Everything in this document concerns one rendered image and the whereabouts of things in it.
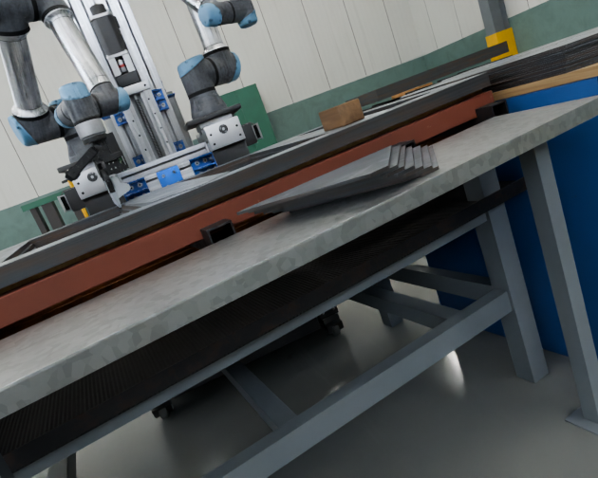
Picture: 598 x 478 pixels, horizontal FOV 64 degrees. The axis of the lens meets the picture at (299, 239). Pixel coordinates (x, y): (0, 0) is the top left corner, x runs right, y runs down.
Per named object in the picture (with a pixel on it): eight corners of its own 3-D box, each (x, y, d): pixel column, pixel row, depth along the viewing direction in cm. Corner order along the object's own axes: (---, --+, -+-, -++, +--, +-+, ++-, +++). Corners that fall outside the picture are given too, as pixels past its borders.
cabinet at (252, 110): (246, 183, 1062) (213, 98, 1017) (243, 183, 1108) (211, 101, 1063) (287, 167, 1082) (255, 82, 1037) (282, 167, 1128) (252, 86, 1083)
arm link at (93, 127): (74, 124, 132) (74, 128, 139) (82, 140, 133) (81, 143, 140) (101, 116, 134) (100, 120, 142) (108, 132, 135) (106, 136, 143)
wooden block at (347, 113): (364, 118, 114) (358, 98, 112) (344, 126, 112) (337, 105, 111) (344, 123, 125) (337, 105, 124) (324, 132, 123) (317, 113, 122)
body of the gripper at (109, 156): (130, 170, 139) (112, 129, 136) (101, 180, 135) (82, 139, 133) (127, 171, 145) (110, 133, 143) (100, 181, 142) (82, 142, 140)
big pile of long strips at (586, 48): (720, 12, 109) (717, -14, 108) (617, 60, 95) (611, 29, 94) (465, 88, 181) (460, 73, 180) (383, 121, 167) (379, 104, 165)
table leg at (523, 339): (549, 372, 135) (489, 145, 120) (534, 383, 133) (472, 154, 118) (531, 366, 141) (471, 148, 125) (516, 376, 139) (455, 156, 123)
